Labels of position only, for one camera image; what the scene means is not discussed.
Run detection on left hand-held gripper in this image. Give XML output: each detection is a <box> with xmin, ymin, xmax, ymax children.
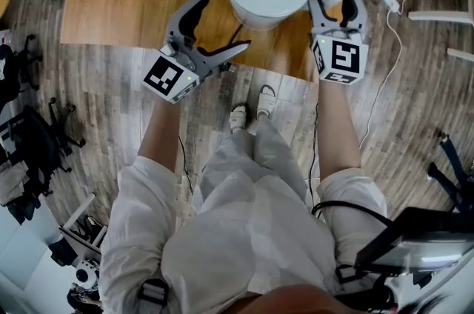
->
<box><xmin>141</xmin><ymin>0</ymin><xmax>252</xmax><ymax>105</ymax></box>

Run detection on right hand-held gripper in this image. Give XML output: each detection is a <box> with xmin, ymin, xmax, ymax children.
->
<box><xmin>307</xmin><ymin>0</ymin><xmax>370</xmax><ymax>85</ymax></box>

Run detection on person's right forearm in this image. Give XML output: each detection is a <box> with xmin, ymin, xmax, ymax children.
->
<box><xmin>317</xmin><ymin>79</ymin><xmax>363</xmax><ymax>181</ymax></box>

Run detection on person's left forearm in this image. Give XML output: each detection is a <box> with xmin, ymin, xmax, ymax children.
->
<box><xmin>137</xmin><ymin>96</ymin><xmax>183</xmax><ymax>173</ymax></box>

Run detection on person's left white sandal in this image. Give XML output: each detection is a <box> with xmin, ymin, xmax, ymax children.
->
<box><xmin>229</xmin><ymin>103</ymin><xmax>250</xmax><ymax>134</ymax></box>

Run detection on person's white sandal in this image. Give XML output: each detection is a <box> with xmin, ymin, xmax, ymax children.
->
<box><xmin>256</xmin><ymin>84</ymin><xmax>277</xmax><ymax>121</ymax></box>
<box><xmin>229</xmin><ymin>103</ymin><xmax>250</xmax><ymax>134</ymax></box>

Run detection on person's right white sandal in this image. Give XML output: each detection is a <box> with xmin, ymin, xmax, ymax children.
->
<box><xmin>256</xmin><ymin>84</ymin><xmax>277</xmax><ymax>121</ymax></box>

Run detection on white table leg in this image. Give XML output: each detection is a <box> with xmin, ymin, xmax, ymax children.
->
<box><xmin>407</xmin><ymin>10</ymin><xmax>474</xmax><ymax>26</ymax></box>
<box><xmin>446</xmin><ymin>47</ymin><xmax>474</xmax><ymax>64</ymax></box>

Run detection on person's white trousers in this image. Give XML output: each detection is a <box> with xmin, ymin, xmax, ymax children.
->
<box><xmin>198</xmin><ymin>118</ymin><xmax>309</xmax><ymax>212</ymax></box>

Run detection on black office chair base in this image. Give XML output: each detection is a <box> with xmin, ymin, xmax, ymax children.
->
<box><xmin>10</xmin><ymin>33</ymin><xmax>44</xmax><ymax>91</ymax></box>

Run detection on black office chair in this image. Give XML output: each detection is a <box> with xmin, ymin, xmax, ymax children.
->
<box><xmin>0</xmin><ymin>97</ymin><xmax>87</xmax><ymax>223</ymax></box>

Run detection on person's white shirt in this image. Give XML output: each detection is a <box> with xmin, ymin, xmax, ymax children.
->
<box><xmin>99</xmin><ymin>155</ymin><xmax>388</xmax><ymax>314</ymax></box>

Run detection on black flat screen device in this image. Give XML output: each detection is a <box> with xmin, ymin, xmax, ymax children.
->
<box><xmin>353</xmin><ymin>207</ymin><xmax>474</xmax><ymax>275</ymax></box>

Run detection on white cable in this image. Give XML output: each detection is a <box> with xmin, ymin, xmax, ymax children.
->
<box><xmin>358</xmin><ymin>0</ymin><xmax>419</xmax><ymax>150</ymax></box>

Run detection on thin black floor cable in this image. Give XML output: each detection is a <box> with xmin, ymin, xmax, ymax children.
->
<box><xmin>307</xmin><ymin>101</ymin><xmax>320</xmax><ymax>217</ymax></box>
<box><xmin>178</xmin><ymin>136</ymin><xmax>195</xmax><ymax>195</ymax></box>

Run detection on black chair frame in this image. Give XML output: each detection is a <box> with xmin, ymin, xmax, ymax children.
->
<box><xmin>426</xmin><ymin>130</ymin><xmax>474</xmax><ymax>214</ymax></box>

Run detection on thick black cable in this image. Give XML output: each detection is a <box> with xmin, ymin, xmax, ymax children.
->
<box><xmin>310</xmin><ymin>199</ymin><xmax>393</xmax><ymax>232</ymax></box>

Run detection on white frame stool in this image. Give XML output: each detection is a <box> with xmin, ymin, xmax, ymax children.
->
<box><xmin>58</xmin><ymin>192</ymin><xmax>109</xmax><ymax>253</ymax></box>

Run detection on white round camera device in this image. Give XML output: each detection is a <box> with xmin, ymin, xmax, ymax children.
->
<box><xmin>74</xmin><ymin>258</ymin><xmax>100</xmax><ymax>292</ymax></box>

